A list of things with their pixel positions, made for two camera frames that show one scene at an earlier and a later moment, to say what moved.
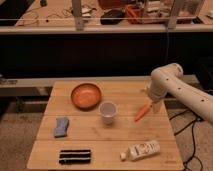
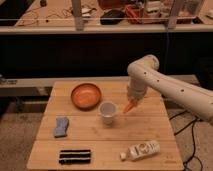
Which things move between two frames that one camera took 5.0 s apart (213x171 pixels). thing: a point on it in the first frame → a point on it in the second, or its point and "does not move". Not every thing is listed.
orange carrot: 142,111 → 130,104
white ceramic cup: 108,111 does not move
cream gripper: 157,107 → 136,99
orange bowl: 86,96 does not move
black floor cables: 194,146 does not move
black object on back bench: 112,17 does not move
